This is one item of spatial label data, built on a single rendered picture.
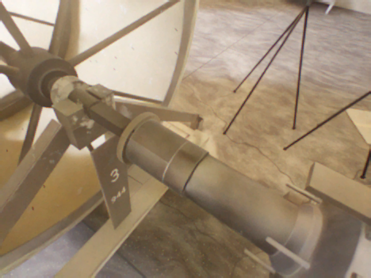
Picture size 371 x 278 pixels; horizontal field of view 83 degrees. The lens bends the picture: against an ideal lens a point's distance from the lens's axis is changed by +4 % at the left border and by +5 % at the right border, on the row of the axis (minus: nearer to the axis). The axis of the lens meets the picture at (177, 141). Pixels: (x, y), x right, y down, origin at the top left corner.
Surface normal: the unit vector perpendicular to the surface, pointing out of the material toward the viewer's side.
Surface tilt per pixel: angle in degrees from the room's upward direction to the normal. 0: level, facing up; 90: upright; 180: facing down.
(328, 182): 0
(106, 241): 0
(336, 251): 70
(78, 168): 7
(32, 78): 90
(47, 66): 90
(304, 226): 43
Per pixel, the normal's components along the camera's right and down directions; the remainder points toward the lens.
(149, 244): 0.12, -0.67
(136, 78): -0.43, 0.16
